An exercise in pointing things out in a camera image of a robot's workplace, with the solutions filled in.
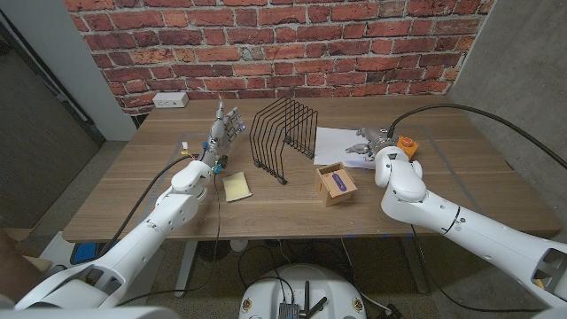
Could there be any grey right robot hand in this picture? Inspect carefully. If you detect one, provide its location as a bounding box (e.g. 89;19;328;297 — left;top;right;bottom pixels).
345;124;400;161

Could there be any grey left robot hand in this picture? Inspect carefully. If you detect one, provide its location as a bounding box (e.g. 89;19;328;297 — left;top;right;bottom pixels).
201;100;247;172

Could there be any white paper file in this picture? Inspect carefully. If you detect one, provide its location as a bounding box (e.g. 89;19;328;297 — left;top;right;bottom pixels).
313;126;378;171

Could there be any orange block with red button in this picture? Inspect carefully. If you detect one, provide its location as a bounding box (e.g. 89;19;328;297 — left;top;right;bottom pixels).
394;135;421;162

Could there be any yellow sticky note pad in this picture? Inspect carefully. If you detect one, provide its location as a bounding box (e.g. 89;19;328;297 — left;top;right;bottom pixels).
221;171;253;203

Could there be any white power outlet strip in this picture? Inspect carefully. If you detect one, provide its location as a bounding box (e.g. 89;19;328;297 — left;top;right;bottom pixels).
151;90;190;110

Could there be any small wooden box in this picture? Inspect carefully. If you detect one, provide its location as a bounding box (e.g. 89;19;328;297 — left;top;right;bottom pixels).
314;160;359;208

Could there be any red brick printed backdrop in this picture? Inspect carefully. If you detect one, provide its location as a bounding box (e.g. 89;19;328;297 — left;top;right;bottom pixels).
61;0;497;117

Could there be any grey table leg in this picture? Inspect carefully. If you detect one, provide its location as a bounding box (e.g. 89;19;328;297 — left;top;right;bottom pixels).
397;236;431;296

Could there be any white table leg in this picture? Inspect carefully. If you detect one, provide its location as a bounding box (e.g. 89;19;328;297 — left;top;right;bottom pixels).
173;239;199;300

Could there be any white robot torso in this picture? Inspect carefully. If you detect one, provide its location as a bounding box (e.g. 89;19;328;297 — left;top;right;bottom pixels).
237;263;369;319

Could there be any blue object under table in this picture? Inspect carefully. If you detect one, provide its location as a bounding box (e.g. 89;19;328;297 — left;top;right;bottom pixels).
70;241;113;266

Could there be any black antenna module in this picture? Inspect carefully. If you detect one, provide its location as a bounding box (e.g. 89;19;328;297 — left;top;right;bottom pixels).
277;279;330;319

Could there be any brown cardboard box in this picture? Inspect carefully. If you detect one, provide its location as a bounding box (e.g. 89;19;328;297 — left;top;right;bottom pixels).
0;227;53;304

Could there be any black wire file holder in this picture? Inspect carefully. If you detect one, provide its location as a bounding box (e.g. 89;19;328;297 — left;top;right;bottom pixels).
248;96;320;186

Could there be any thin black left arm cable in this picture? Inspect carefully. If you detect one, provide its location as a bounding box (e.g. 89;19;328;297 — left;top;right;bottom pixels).
115;170;223;307

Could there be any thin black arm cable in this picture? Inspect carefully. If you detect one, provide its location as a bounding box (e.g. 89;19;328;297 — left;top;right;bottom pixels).
408;222;547;314
115;170;223;307

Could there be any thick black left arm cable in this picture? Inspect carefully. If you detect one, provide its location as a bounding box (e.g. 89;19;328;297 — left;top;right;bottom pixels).
94;152;201;259

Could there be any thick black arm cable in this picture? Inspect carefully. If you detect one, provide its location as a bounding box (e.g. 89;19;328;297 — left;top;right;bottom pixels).
94;152;201;259
386;102;567;172

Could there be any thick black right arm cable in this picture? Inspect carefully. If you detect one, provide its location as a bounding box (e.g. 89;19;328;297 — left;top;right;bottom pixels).
386;102;567;172

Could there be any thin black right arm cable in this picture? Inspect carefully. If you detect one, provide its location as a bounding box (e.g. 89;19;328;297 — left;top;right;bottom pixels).
408;222;547;314

